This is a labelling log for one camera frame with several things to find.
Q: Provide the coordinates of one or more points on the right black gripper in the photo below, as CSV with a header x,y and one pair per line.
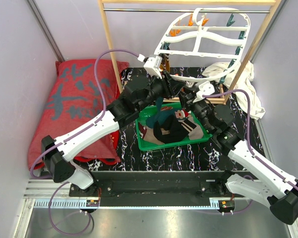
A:
x,y
186,100

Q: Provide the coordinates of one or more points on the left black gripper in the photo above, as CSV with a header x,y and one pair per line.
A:
x,y
170,90

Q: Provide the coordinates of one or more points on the dark teal sock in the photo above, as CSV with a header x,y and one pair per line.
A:
x,y
159,117

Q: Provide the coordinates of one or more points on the white oval clip hanger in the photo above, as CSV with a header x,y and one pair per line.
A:
x,y
207,37

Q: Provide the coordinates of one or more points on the mustard striped sock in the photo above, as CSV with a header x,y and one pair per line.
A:
x,y
166,62
162,62

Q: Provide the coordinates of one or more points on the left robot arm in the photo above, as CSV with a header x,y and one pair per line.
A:
x,y
58,153

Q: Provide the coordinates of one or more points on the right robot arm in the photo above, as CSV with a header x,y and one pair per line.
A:
x,y
276,189

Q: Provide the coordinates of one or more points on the brown orange striped sock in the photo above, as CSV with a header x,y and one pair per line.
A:
x,y
167,109

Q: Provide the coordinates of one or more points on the grey black sock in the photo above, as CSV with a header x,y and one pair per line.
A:
x,y
195,131

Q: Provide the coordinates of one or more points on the black striped sock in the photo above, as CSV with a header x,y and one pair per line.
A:
x,y
172,130

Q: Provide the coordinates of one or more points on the white crumpled cloth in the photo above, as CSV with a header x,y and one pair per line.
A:
x,y
244,83

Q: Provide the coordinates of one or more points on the black marbled mat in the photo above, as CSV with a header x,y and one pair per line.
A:
x,y
191,157

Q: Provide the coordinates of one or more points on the green plastic basket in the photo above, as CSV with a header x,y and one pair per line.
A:
x,y
146,139

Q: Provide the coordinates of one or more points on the metal hanging rod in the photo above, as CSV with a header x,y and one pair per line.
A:
x,y
139,10

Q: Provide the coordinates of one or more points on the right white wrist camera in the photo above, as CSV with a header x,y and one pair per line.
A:
x,y
204,89

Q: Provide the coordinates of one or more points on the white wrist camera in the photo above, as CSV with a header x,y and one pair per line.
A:
x,y
204,89
151,65

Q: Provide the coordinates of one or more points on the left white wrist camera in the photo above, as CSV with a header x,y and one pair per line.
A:
x,y
151,65

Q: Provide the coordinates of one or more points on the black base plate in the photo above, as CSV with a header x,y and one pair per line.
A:
x,y
155,190

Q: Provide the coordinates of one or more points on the wooden clothes rack frame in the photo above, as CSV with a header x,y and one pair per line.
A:
x,y
259,23

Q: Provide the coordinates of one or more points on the aluminium rail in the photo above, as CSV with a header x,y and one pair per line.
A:
x,y
50,195

